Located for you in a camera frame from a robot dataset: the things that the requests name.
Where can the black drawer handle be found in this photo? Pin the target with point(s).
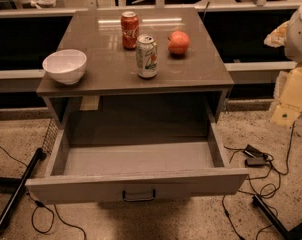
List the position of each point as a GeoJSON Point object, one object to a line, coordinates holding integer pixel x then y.
{"type": "Point", "coordinates": [138, 197]}

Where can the black bar left floor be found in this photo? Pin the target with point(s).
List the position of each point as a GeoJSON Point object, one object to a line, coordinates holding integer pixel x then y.
{"type": "Point", "coordinates": [19, 189]}

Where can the black power adapter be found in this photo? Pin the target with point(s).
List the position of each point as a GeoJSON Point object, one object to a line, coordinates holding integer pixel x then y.
{"type": "Point", "coordinates": [255, 157]}

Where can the black bar floor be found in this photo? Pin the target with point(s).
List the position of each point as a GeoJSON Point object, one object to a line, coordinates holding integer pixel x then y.
{"type": "Point", "coordinates": [294, 234]}
{"type": "Point", "coordinates": [19, 189]}

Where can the black bar right floor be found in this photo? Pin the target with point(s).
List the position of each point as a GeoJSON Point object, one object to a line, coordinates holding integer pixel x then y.
{"type": "Point", "coordinates": [294, 234]}

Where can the yellow cardboard piece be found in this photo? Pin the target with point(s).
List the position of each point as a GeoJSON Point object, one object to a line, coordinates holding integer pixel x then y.
{"type": "Point", "coordinates": [287, 104]}

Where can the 7up soda can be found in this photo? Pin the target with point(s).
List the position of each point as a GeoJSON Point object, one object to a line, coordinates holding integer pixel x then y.
{"type": "Point", "coordinates": [146, 56]}

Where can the red apple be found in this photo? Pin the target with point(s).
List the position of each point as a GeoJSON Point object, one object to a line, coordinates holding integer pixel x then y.
{"type": "Point", "coordinates": [178, 43]}

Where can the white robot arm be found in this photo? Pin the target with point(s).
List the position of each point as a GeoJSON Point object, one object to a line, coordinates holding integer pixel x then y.
{"type": "Point", "coordinates": [288, 35]}

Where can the white bowl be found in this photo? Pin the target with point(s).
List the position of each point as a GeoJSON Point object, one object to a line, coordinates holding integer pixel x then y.
{"type": "Point", "coordinates": [66, 66]}

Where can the open grey top drawer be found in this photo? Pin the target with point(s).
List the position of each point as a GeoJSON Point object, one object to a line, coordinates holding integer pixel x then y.
{"type": "Point", "coordinates": [96, 159]}

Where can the red coca-cola can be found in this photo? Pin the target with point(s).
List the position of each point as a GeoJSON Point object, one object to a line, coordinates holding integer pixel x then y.
{"type": "Point", "coordinates": [130, 29]}

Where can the grey cabinet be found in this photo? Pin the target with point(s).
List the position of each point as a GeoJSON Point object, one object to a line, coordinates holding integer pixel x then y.
{"type": "Point", "coordinates": [191, 86]}

